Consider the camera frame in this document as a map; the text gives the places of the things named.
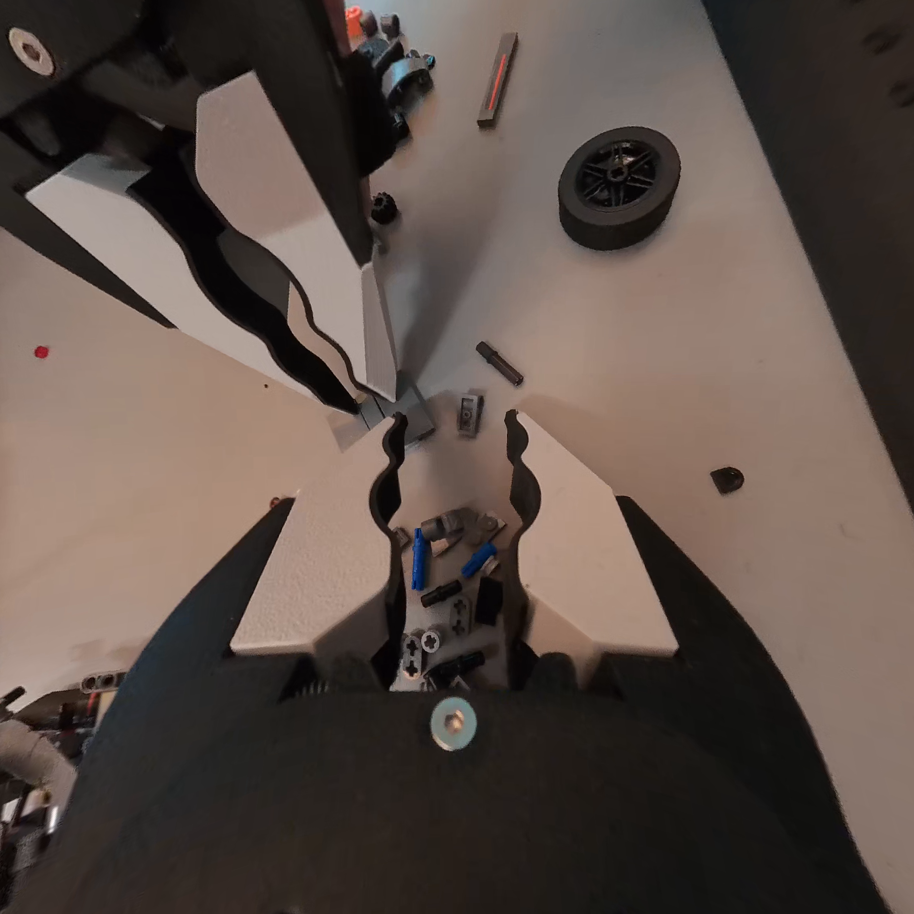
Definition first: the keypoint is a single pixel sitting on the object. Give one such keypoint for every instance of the dark grey wide lego tile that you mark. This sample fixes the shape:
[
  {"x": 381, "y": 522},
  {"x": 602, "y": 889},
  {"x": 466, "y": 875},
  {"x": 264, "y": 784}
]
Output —
[{"x": 410, "y": 418}]

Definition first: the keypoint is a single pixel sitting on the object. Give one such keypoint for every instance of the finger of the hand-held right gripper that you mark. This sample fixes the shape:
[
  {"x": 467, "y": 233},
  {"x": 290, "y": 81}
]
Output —
[
  {"x": 264, "y": 164},
  {"x": 128, "y": 235}
]

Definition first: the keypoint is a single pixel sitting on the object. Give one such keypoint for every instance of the grey lego car model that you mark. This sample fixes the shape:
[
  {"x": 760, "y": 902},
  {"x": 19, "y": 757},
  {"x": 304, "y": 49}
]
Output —
[{"x": 36, "y": 757}]

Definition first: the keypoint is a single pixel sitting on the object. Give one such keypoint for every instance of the group of small lego connectors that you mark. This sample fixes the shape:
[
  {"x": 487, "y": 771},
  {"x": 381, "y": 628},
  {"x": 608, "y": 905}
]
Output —
[{"x": 420, "y": 560}]

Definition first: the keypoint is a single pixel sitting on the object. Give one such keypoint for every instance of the black perforated panel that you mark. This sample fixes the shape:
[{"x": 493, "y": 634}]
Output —
[{"x": 842, "y": 178}]

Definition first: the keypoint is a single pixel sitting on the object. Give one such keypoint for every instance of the black lego tyre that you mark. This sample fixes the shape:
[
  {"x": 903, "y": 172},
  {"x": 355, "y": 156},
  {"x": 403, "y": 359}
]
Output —
[{"x": 607, "y": 228}]

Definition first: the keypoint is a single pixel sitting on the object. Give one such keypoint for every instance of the pile of dark lego pieces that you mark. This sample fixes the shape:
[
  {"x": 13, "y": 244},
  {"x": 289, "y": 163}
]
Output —
[{"x": 407, "y": 75}]

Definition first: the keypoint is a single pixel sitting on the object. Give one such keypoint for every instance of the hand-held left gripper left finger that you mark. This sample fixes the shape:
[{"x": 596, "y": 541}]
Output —
[{"x": 314, "y": 571}]

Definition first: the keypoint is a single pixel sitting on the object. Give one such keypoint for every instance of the black lego axle pin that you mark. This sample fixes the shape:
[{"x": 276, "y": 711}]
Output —
[{"x": 500, "y": 363}]

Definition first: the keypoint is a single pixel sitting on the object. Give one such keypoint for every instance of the black d-shaped lego piece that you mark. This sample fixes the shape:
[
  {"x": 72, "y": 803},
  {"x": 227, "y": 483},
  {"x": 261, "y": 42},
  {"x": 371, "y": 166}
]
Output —
[{"x": 727, "y": 480}]

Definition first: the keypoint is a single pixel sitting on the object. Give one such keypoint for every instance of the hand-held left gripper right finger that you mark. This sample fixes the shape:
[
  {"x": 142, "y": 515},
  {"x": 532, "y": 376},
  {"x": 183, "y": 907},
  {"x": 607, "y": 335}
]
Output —
[{"x": 593, "y": 571}]

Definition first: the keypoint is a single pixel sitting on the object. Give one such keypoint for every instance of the grey lego tile orange stripe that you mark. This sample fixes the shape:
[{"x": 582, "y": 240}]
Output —
[{"x": 493, "y": 100}]

